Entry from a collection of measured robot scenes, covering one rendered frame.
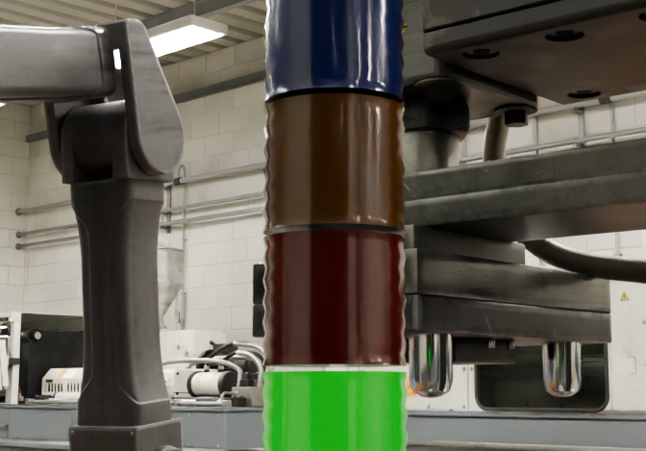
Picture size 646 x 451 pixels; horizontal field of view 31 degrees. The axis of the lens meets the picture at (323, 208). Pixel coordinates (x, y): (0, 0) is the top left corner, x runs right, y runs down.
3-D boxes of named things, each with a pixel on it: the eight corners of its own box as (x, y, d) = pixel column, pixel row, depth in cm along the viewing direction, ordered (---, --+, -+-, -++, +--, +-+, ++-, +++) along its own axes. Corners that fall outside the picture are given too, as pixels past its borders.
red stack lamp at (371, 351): (326, 367, 33) (326, 250, 34) (435, 365, 31) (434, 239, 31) (231, 365, 30) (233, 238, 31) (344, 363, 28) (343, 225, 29)
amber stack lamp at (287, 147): (326, 245, 34) (326, 132, 34) (434, 234, 31) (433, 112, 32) (233, 232, 31) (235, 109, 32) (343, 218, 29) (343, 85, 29)
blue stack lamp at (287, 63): (326, 126, 34) (326, 16, 35) (433, 106, 32) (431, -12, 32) (235, 103, 32) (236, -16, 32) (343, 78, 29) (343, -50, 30)
